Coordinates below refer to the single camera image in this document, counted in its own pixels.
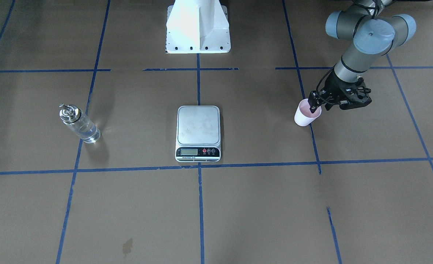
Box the white digital kitchen scale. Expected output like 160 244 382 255
175 106 222 162

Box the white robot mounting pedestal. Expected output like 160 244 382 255
165 0 231 54

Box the pink plastic cup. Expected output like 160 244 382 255
294 99 322 127

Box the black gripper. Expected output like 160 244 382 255
308 70 372 113

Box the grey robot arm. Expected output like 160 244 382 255
308 0 417 113

